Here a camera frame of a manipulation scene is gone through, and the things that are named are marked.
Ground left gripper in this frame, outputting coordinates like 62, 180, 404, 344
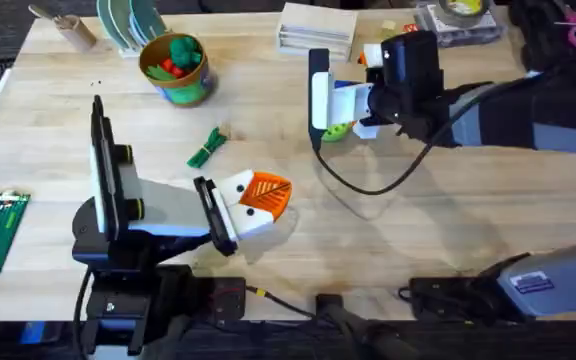
117, 163, 293, 257

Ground green toy vegetable bundle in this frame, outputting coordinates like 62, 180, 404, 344
186, 126, 229, 170

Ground right wrist upright plate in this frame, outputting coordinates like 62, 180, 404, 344
309, 48, 331, 152

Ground wrist upright plate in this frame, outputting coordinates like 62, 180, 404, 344
309, 48, 331, 152
90, 94, 121, 242

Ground green disc with holes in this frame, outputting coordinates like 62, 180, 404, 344
321, 122, 354, 143

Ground pale wooden box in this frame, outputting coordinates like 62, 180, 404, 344
276, 2, 359, 62

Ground clear box with tape roll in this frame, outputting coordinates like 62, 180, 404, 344
414, 0, 507, 49

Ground brown tub of toys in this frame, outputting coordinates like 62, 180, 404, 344
138, 32, 218, 108

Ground black pole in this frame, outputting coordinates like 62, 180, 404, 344
315, 293, 422, 360

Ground left wrist upright plate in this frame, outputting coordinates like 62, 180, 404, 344
90, 94, 121, 242

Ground black bag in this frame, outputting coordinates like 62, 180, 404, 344
509, 0, 576, 76

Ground teal plates in rack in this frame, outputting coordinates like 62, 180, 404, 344
95, 0, 169, 59

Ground black cable with yellow plug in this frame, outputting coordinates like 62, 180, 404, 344
245, 284, 319, 319

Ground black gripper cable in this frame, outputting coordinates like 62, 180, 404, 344
312, 127, 452, 197

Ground black rail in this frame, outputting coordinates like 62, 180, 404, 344
0, 319, 576, 360

